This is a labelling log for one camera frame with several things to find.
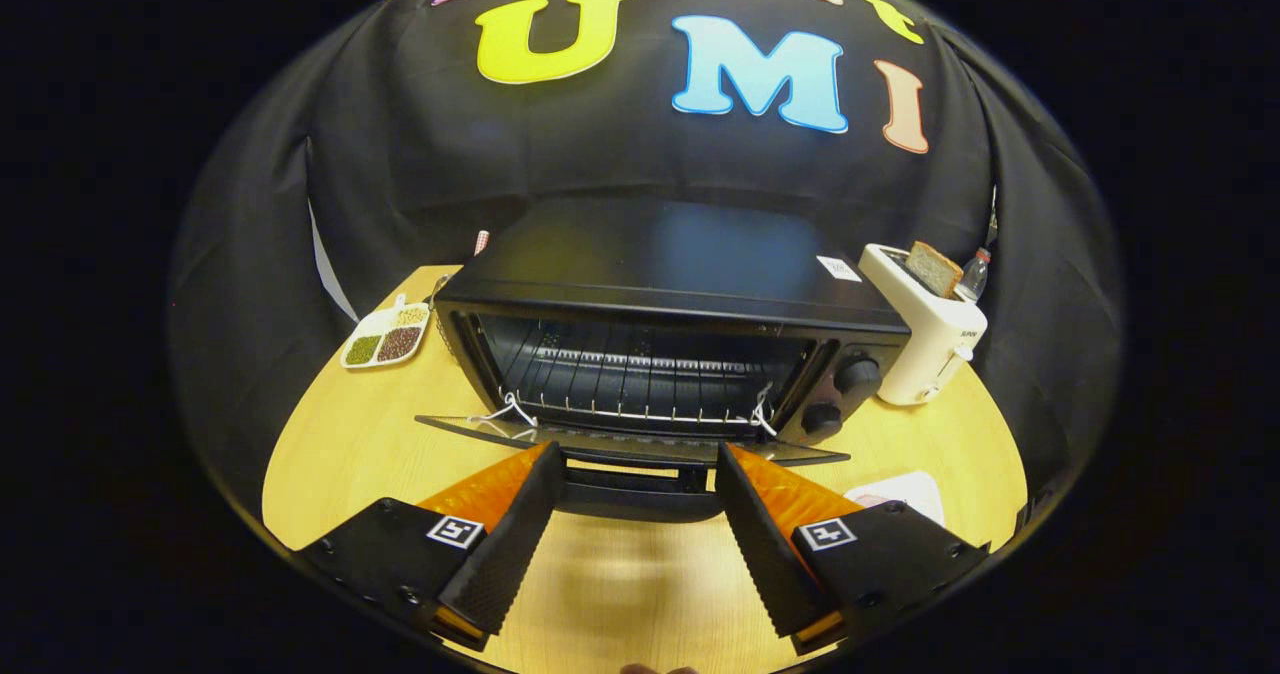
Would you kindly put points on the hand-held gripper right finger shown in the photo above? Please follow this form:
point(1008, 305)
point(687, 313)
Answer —
point(765, 554)

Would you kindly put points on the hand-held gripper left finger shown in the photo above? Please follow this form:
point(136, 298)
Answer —
point(515, 554)

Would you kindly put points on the white square plate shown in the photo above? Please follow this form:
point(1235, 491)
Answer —
point(915, 489)

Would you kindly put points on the black toaster oven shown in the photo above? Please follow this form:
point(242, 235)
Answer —
point(660, 254)

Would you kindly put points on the white bread toaster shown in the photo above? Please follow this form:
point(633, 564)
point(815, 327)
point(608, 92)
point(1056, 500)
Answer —
point(930, 344)

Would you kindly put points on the white divided dish of beans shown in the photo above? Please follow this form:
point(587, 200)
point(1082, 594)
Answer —
point(385, 344)

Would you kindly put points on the small red checked object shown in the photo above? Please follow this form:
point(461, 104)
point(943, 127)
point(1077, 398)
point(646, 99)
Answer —
point(481, 242)

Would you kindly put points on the brown bread slice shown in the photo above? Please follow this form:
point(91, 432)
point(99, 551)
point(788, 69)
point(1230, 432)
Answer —
point(935, 269)

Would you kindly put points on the clear bottle with red label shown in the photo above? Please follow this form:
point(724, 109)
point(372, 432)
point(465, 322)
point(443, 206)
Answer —
point(975, 276)

